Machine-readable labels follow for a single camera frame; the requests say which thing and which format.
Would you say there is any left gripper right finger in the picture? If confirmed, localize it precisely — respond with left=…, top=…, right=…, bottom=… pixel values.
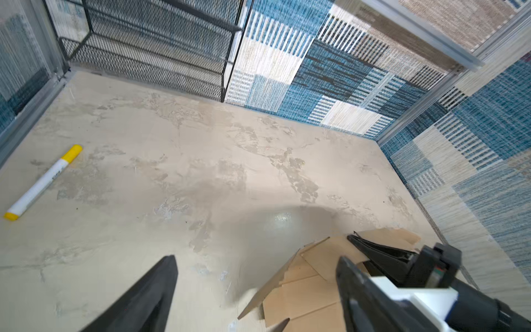
left=335, top=256, right=439, bottom=331

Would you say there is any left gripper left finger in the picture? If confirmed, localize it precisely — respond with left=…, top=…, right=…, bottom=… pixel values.
left=83, top=255, right=178, bottom=331

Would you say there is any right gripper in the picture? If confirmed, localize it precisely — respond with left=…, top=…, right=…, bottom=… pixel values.
left=347, top=232, right=462, bottom=289

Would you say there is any brown cardboard box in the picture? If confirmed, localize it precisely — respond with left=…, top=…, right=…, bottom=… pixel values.
left=237, top=227, right=422, bottom=332

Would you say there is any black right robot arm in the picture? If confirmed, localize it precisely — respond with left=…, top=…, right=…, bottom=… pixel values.
left=335, top=233, right=530, bottom=331

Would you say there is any yellow white marker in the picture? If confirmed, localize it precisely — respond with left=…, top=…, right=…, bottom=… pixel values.
left=4, top=145, right=83, bottom=221

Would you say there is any black wire mesh shelf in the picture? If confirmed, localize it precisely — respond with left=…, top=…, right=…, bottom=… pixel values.
left=44, top=0, right=253, bottom=102

